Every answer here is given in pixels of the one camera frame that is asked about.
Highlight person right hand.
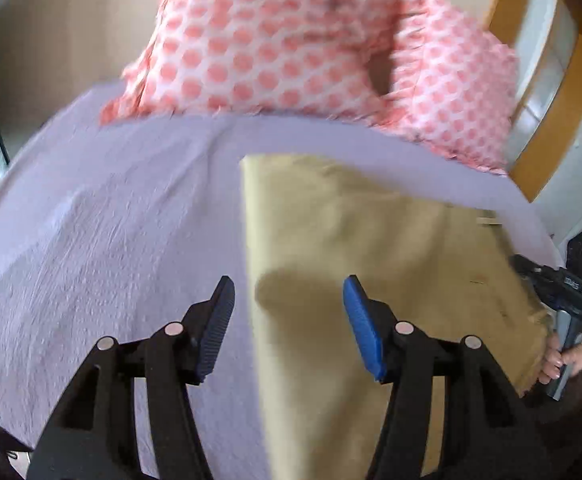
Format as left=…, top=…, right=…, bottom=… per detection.
left=537, top=333, right=582, bottom=385

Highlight khaki pants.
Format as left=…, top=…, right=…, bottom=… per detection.
left=241, top=154, right=547, bottom=479

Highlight pink polka dot pillow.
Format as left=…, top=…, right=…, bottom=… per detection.
left=101, top=0, right=399, bottom=124
left=379, top=0, right=519, bottom=174

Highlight lavender bed sheet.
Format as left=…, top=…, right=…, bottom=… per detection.
left=0, top=84, right=559, bottom=479

